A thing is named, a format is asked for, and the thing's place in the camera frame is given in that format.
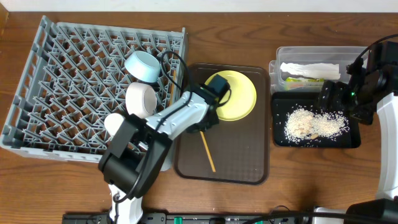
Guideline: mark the clear plastic waste bin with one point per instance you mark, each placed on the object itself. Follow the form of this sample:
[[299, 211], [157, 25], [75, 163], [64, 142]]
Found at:
[[341, 55]]

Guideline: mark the grey plastic dishwasher rack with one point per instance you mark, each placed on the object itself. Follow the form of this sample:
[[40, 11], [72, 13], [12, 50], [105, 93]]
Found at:
[[73, 78]]

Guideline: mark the black rectangular tray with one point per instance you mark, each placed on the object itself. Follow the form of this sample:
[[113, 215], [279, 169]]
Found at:
[[284, 103]]

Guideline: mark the pink white small plate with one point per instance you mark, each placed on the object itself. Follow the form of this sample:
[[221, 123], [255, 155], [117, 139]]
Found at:
[[140, 100]]

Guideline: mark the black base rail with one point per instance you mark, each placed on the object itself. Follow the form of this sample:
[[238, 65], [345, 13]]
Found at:
[[152, 218]]

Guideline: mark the white crumpled tissue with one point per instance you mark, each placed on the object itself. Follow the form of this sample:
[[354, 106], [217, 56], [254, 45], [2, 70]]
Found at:
[[326, 71]]

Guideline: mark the light blue bowl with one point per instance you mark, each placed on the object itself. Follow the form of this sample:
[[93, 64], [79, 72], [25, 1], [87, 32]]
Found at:
[[143, 66]]

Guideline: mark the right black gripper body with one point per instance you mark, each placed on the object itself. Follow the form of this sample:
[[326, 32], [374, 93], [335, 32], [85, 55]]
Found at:
[[342, 99]]

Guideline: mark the yellow round plate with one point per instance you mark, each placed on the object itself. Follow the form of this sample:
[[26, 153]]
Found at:
[[243, 97]]

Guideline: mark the white paper cup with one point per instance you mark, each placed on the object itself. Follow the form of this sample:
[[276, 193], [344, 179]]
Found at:
[[113, 122]]

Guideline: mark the green orange snack wrapper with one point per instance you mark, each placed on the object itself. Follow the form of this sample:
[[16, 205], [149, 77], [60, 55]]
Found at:
[[300, 79]]

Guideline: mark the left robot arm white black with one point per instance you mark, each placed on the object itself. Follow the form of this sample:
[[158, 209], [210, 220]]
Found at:
[[137, 152]]

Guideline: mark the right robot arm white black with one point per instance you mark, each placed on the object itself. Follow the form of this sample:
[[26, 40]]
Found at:
[[372, 89]]

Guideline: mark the wooden chopstick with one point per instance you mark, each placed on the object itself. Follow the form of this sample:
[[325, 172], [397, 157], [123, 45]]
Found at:
[[207, 151], [172, 93]]

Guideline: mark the brown plastic serving tray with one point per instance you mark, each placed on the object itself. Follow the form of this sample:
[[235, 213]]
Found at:
[[239, 149]]

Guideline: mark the spilled rice pile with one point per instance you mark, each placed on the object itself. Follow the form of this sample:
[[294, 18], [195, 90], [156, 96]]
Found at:
[[303, 124]]

